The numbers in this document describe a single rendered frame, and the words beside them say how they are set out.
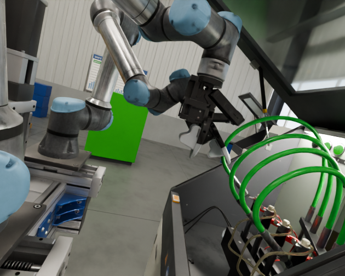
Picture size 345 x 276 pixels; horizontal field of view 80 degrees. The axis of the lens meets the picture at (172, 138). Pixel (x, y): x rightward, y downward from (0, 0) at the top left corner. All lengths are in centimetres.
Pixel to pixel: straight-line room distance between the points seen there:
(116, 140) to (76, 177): 308
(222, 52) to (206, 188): 72
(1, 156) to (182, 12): 38
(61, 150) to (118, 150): 315
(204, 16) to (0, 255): 56
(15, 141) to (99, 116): 67
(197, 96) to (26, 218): 48
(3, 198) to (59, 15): 757
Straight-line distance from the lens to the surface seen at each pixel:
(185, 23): 46
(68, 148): 92
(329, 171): 56
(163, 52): 731
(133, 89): 63
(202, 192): 108
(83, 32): 753
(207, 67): 53
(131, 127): 393
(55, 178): 95
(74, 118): 89
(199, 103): 51
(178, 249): 70
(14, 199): 32
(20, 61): 68
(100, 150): 402
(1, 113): 31
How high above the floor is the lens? 136
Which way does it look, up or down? 9 degrees down
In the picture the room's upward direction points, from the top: 17 degrees clockwise
